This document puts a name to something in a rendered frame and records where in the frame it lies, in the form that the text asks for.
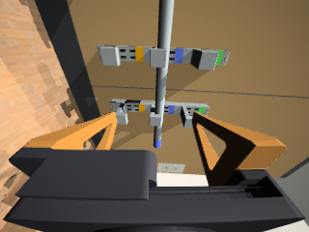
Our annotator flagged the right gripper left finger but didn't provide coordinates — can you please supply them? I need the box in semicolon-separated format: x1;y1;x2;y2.
23;112;117;150

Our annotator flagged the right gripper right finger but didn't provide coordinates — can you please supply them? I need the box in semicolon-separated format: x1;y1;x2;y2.
192;112;287;186

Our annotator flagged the grey metal bar with blue end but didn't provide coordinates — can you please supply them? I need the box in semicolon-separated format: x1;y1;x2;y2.
154;0;174;148

